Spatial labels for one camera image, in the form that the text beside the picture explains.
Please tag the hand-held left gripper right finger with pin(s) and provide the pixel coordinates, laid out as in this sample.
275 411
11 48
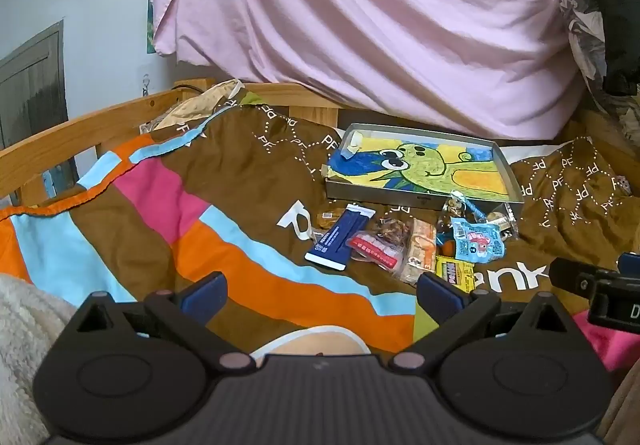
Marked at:
440 296

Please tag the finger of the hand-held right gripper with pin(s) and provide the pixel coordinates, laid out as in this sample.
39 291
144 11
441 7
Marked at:
631 261
570 277

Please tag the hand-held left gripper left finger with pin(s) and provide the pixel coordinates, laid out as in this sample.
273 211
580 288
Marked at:
205 294

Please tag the yellow snack packet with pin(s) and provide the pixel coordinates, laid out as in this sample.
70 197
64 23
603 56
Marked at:
455 270

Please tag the small orange ball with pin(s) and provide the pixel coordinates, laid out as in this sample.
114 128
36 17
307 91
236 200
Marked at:
449 249

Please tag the orange white wafer packet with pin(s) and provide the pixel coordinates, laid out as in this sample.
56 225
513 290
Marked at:
420 245

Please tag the light blue snack packet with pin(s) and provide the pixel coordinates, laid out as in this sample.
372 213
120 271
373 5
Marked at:
475 240

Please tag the brown nut snack packet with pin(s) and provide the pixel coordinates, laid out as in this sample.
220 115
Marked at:
392 228

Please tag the red-label clear snack packet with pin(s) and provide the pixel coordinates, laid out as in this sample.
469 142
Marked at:
372 247

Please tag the round cookie black-label packet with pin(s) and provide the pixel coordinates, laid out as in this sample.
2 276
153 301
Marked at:
500 222

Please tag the gold coin candy bag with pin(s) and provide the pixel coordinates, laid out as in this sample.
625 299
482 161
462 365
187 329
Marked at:
457 207

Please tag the dark blue snack packet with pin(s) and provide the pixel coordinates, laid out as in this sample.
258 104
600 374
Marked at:
337 237

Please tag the grey shallow tray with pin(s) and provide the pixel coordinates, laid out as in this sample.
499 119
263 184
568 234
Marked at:
375 190

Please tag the round cookie orange-label packet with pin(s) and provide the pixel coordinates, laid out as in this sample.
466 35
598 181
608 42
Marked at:
331 220

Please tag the brown multicolour printed blanket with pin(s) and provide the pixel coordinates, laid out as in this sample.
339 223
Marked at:
225 175

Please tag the dinosaur crayon drawing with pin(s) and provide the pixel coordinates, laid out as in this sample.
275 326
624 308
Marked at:
435 165

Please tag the white fluffy blanket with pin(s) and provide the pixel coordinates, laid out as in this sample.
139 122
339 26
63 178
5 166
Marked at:
25 335

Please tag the beige cloth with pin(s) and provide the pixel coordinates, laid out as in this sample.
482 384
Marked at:
195 107

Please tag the floral grey cloth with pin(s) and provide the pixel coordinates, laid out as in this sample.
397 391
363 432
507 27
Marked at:
585 25

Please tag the black garment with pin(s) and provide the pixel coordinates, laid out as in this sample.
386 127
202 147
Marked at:
615 0

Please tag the grey door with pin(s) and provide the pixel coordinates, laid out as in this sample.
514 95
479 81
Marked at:
35 90

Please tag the pink bed sheet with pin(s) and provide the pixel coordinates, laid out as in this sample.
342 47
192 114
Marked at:
350 25

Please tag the wall hook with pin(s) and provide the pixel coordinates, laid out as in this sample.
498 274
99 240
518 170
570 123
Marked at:
146 84

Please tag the wooden bed frame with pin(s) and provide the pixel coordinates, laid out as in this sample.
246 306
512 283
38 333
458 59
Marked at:
300 95

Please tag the wall poster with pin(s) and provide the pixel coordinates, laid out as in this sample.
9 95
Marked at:
150 32

